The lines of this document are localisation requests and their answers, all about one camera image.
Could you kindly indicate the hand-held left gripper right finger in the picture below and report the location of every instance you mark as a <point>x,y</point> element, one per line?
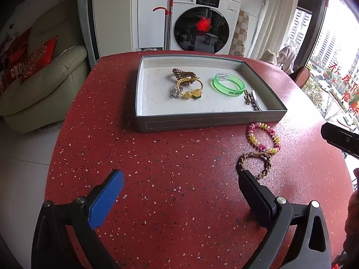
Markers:
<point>256,199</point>

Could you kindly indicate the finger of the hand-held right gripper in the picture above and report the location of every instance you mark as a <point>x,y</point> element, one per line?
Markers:
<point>339,138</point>

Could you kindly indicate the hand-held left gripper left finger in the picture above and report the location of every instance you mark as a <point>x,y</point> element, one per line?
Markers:
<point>103,199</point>

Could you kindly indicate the silver alligator hair clip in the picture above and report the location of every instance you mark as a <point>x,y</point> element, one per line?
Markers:
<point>248,98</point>

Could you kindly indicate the grey shallow tray box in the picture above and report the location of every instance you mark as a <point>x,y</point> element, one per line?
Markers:
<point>196,106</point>

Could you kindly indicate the person's right forearm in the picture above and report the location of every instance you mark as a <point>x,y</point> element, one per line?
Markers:
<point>352,229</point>

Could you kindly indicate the person's right hand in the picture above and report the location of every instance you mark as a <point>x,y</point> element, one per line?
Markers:
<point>356,177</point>

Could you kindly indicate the red window sticker lettering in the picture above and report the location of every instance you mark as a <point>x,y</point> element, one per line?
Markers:
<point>346,89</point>

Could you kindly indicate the brown chair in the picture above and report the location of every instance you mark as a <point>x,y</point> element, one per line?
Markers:
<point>301,75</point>

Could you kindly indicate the pale towel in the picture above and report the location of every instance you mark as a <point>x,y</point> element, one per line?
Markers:
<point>287,57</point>

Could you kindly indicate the beige cloth bundle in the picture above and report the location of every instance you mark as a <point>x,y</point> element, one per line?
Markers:
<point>267,57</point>

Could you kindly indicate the beige sofa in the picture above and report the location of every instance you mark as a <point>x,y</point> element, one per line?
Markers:
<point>47,89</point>

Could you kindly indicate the white curtain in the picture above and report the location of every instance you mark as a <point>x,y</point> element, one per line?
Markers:
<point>274,16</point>

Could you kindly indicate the checkered board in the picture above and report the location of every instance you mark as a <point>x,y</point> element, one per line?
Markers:
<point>239,33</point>

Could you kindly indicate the red embroidered cushion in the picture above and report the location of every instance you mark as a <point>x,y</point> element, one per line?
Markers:
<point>39,58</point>

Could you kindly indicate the white washing machine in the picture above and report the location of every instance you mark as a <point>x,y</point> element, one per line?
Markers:
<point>204,25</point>

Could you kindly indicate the white cabinet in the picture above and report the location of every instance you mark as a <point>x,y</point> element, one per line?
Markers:
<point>153,11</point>

